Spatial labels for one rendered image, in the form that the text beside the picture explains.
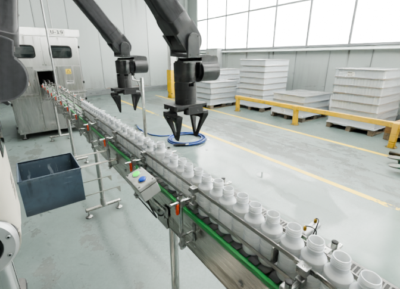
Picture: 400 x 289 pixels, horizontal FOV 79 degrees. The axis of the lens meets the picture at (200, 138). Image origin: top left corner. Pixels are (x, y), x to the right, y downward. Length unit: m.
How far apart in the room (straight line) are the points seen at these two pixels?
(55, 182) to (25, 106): 4.31
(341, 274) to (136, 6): 12.25
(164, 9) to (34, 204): 1.36
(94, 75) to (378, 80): 9.91
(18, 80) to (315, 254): 0.69
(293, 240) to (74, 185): 1.31
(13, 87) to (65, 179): 1.20
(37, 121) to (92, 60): 6.17
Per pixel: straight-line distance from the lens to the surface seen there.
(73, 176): 1.65
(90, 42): 11.66
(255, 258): 0.84
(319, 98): 7.18
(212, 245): 0.94
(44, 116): 5.93
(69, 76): 5.89
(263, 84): 7.52
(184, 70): 0.62
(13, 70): 0.49
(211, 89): 7.79
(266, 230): 0.74
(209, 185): 0.91
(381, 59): 7.90
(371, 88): 6.14
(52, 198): 1.69
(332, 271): 0.68
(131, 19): 12.31
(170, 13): 0.60
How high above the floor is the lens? 1.58
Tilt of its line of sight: 18 degrees down
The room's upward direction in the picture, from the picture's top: straight up
